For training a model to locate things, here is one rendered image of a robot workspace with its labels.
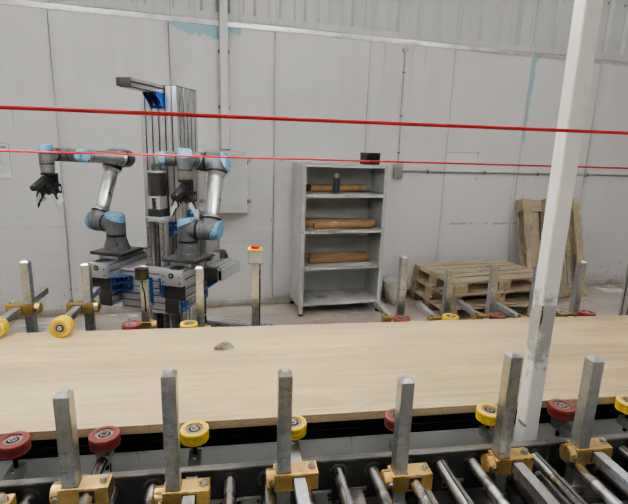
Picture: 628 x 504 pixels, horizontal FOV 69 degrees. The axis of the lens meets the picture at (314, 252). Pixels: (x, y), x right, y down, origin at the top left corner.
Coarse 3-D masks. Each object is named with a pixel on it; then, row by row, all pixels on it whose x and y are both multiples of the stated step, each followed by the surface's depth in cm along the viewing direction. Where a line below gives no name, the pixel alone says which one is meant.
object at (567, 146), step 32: (576, 0) 119; (576, 32) 119; (576, 64) 120; (576, 96) 121; (576, 128) 123; (576, 160) 125; (544, 224) 132; (544, 256) 132; (544, 288) 133; (544, 320) 135; (544, 352) 137; (544, 384) 140
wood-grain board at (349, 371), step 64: (448, 320) 221; (512, 320) 224; (576, 320) 227; (0, 384) 151; (64, 384) 152; (128, 384) 153; (192, 384) 155; (256, 384) 156; (320, 384) 157; (384, 384) 159; (448, 384) 160; (576, 384) 163
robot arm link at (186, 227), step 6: (180, 222) 266; (186, 222) 266; (192, 222) 267; (180, 228) 267; (186, 228) 266; (192, 228) 266; (180, 234) 268; (186, 234) 267; (192, 234) 267; (180, 240) 269; (186, 240) 268; (192, 240) 269
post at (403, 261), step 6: (402, 258) 228; (408, 258) 229; (402, 264) 229; (402, 270) 230; (402, 276) 231; (402, 282) 231; (402, 288) 232; (402, 294) 233; (396, 300) 237; (402, 300) 234; (396, 306) 237; (402, 306) 234; (396, 312) 237; (402, 312) 235
